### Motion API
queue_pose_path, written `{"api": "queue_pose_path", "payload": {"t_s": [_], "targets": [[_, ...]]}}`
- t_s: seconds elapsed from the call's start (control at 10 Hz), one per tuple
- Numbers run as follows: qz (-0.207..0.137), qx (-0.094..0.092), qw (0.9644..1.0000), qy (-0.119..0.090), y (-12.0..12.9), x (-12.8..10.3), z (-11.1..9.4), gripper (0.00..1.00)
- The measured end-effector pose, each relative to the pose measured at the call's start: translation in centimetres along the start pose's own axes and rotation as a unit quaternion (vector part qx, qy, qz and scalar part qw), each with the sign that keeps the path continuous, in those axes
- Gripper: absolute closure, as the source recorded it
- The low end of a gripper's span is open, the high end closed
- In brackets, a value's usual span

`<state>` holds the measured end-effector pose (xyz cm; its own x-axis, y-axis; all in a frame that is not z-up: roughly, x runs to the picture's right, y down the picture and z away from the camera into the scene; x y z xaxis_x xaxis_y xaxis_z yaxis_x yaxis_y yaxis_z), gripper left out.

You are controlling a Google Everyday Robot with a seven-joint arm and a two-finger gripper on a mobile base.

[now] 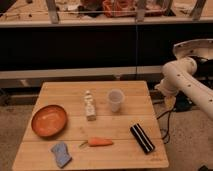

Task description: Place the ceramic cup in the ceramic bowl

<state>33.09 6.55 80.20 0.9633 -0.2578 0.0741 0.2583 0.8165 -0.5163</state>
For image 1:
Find translucent white cup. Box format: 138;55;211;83
107;89;125;112

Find black cable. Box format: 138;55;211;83
156;99;178;145

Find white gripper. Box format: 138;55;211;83
155;79;176;110

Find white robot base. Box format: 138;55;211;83
172;38;213;78

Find white squeeze bottle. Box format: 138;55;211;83
84;90;96;121

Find black striped rectangular block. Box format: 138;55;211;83
130;123;155;154

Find orange object on shelf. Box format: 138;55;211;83
102;0;136;17

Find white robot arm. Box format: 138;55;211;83
155;57;213;120

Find orange toy carrot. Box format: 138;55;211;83
81;137;113;147

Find blue sponge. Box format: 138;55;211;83
51;142;72;168

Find orange ceramic bowl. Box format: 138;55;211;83
31;105;68;137

